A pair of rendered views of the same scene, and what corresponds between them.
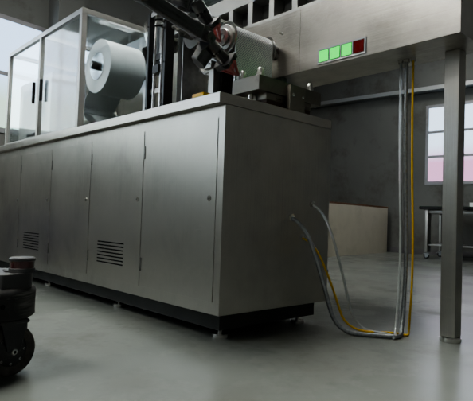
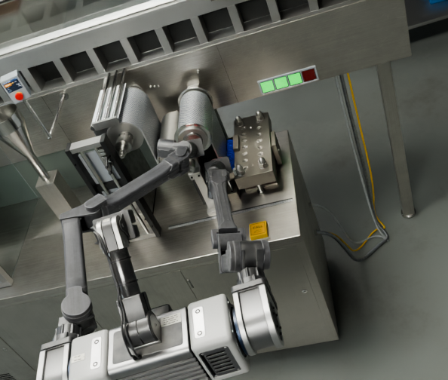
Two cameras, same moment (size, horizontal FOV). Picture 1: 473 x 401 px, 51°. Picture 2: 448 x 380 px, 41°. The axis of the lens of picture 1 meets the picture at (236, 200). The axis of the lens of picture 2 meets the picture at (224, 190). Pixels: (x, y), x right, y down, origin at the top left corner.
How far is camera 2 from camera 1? 243 cm
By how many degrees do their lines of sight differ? 51
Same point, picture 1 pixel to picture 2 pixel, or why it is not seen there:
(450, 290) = (407, 191)
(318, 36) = (253, 68)
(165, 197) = not seen: hidden behind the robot
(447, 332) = (409, 212)
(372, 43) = (323, 70)
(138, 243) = not seen: hidden behind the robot
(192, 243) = (293, 317)
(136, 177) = (185, 300)
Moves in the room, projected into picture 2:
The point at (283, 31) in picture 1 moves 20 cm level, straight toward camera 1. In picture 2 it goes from (198, 67) to (229, 78)
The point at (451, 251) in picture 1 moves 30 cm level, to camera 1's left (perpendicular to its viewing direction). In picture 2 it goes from (404, 172) to (372, 211)
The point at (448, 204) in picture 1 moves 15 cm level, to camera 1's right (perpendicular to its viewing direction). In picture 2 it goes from (397, 146) to (412, 127)
